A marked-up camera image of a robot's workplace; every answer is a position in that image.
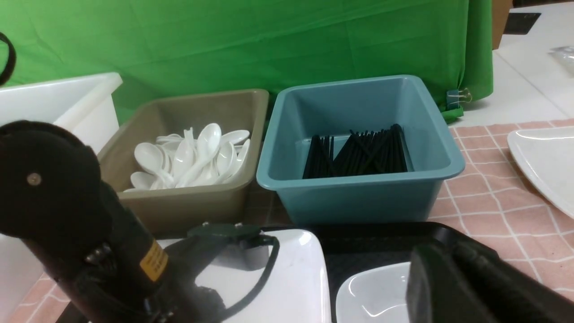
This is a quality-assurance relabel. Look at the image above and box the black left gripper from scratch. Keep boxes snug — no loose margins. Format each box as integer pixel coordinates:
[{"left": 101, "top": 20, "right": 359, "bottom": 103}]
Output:
[{"left": 85, "top": 251, "right": 225, "bottom": 323}]

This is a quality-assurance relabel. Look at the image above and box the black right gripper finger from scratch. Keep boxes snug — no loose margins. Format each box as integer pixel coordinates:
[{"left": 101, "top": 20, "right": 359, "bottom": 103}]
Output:
[{"left": 406, "top": 242, "right": 574, "bottom": 323}]

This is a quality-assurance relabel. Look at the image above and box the small white sauce bowl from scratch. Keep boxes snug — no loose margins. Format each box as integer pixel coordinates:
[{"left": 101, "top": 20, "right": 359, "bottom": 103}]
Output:
[{"left": 335, "top": 262, "right": 410, "bottom": 323}]

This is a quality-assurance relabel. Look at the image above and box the white square rice plate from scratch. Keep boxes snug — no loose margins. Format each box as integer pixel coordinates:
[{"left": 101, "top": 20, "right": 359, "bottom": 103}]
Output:
[{"left": 160, "top": 225, "right": 332, "bottom": 323}]

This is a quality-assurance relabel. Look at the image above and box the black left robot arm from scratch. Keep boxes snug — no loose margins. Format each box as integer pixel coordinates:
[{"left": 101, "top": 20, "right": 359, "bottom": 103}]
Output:
[{"left": 1, "top": 121, "right": 224, "bottom": 323}]

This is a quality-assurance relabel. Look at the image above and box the white plate at right edge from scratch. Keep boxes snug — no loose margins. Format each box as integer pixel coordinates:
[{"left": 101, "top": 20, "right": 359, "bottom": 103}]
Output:
[{"left": 507, "top": 127, "right": 574, "bottom": 218}]

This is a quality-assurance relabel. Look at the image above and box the pile of white soup spoons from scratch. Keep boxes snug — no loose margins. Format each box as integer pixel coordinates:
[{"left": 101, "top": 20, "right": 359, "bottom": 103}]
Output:
[{"left": 125, "top": 123, "right": 251, "bottom": 192}]

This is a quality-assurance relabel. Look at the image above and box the olive brown plastic bin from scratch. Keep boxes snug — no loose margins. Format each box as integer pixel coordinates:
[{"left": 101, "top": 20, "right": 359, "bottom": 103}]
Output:
[{"left": 98, "top": 89, "right": 270, "bottom": 235}]

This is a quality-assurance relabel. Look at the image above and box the bundle of black chopsticks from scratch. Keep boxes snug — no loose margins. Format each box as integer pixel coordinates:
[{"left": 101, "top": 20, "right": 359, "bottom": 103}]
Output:
[{"left": 303, "top": 123, "right": 409, "bottom": 179}]

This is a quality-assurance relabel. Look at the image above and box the teal blue plastic bin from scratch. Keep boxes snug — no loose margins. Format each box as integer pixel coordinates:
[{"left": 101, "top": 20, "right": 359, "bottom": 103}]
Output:
[{"left": 256, "top": 75, "right": 465, "bottom": 225}]

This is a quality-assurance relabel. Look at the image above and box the large white plastic tub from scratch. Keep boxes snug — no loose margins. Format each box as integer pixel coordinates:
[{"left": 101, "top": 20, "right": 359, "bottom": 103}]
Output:
[{"left": 0, "top": 72, "right": 122, "bottom": 323}]

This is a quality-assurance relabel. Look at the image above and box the metal binder clip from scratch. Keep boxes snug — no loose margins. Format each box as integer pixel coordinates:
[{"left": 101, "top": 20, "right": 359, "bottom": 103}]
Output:
[{"left": 446, "top": 88, "right": 472, "bottom": 110}]

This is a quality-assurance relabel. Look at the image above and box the green backdrop cloth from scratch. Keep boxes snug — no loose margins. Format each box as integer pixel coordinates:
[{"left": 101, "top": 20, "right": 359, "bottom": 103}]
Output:
[{"left": 0, "top": 0, "right": 493, "bottom": 123}]

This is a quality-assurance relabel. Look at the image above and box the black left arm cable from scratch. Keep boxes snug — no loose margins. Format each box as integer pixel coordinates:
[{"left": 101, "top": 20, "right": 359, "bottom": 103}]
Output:
[{"left": 220, "top": 236, "right": 280, "bottom": 322}]

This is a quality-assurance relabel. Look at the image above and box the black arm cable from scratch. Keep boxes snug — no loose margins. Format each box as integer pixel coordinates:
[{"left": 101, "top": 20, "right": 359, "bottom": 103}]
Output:
[
  {"left": 220, "top": 236, "right": 280, "bottom": 322},
  {"left": 0, "top": 32, "right": 17, "bottom": 87}
]

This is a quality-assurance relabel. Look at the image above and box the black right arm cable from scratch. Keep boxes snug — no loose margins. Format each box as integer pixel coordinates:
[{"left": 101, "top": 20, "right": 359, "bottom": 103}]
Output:
[{"left": 0, "top": 32, "right": 17, "bottom": 87}]

